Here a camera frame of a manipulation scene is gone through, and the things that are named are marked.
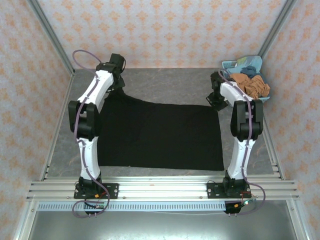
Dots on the aluminium corner post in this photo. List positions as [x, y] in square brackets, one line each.
[277, 25]
[50, 35]

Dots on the blue plastic basket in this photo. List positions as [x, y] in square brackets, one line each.
[228, 65]

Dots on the dark blue t-shirt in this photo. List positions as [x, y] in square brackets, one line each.
[250, 71]

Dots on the orange t-shirt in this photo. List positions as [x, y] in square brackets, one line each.
[252, 85]

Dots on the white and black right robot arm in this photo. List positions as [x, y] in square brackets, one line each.
[240, 155]

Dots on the small circuit board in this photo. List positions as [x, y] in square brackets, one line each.
[96, 206]
[247, 201]

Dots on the black floral print t-shirt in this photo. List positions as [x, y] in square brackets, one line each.
[160, 137]

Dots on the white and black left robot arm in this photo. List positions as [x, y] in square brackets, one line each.
[90, 155]

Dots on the light blue patterned t-shirt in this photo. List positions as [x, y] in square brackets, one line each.
[252, 61]

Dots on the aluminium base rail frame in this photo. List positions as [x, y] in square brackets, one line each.
[162, 187]

